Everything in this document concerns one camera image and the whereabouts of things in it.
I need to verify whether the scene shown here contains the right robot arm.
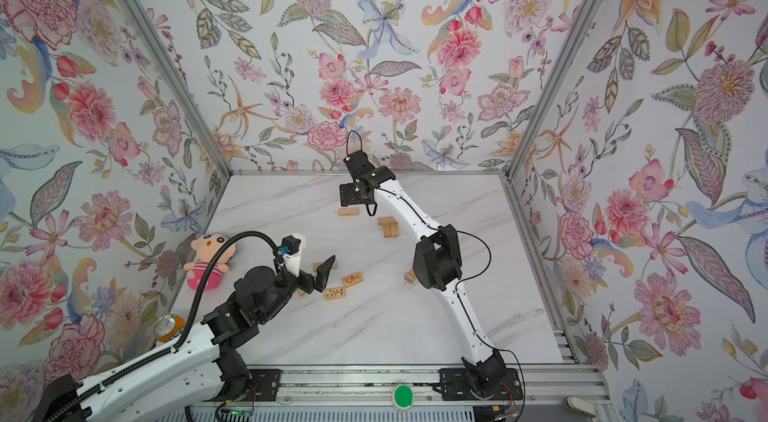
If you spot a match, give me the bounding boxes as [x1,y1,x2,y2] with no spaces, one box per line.
[339,179,507,400]

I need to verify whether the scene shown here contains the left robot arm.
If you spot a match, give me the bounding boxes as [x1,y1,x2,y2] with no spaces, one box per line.
[32,256,336,421]

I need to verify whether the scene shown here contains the printed wood block lower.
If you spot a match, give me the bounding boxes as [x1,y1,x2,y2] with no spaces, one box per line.
[323,287,346,301]

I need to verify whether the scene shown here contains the printed wood block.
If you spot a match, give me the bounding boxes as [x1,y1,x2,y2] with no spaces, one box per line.
[323,287,346,301]
[342,272,364,289]

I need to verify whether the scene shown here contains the printed wood block upper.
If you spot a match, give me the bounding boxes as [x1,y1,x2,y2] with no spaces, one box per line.
[342,272,364,289]

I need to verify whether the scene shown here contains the wood arch block left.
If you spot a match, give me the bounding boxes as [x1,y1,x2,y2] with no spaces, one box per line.
[404,270,416,284]

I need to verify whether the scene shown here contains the pink plush doll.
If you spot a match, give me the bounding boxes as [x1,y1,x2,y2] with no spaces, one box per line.
[183,234,237,291]

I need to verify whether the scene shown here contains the orange drink can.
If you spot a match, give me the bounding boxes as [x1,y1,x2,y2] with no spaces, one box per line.
[153,313,186,343]

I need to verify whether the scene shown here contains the green round button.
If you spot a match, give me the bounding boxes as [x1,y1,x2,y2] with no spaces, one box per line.
[392,384,415,410]

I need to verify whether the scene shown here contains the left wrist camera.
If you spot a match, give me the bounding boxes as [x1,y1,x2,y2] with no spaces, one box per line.
[277,233,307,277]

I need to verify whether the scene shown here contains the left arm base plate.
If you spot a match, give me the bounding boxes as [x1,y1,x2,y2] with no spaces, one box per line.
[231,368,283,403]

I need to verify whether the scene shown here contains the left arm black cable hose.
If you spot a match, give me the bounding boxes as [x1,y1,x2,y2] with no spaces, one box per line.
[35,230,283,417]

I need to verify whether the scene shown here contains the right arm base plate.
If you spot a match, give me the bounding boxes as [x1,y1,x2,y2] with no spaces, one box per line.
[433,367,524,402]

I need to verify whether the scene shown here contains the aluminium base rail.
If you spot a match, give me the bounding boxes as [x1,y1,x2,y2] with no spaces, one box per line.
[232,364,610,408]

